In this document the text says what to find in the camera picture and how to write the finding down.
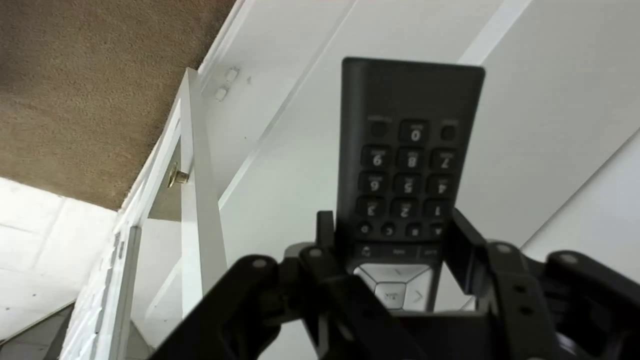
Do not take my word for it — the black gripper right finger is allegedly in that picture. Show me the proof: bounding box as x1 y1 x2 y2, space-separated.
445 211 640 360

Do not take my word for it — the black remote control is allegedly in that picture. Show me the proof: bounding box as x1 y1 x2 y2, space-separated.
337 59 486 315

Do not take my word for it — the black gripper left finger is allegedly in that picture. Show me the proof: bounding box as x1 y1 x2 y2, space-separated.
151 211 426 360

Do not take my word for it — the white open cabinet door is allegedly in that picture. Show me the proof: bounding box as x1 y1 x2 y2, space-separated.
59 71 211 360

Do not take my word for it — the white cabinet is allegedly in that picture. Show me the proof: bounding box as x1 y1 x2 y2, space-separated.
59 0 640 360

